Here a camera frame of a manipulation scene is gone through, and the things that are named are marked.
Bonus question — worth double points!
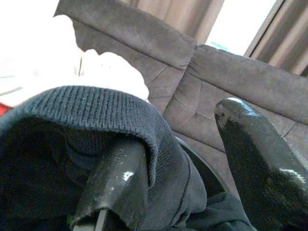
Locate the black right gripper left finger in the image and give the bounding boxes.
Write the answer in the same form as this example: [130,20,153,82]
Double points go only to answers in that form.
[72,141,150,226]

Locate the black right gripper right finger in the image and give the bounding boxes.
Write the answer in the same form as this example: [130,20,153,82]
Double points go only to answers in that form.
[214,97,308,231]

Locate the black shirt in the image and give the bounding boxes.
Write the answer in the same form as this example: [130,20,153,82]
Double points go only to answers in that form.
[0,85,256,231]

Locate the grey fabric sofa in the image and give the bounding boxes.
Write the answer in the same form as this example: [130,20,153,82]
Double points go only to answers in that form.
[54,0,308,200]

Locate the brown curtain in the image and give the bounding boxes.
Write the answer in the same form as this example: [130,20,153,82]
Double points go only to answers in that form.
[244,0,308,77]
[120,0,226,45]

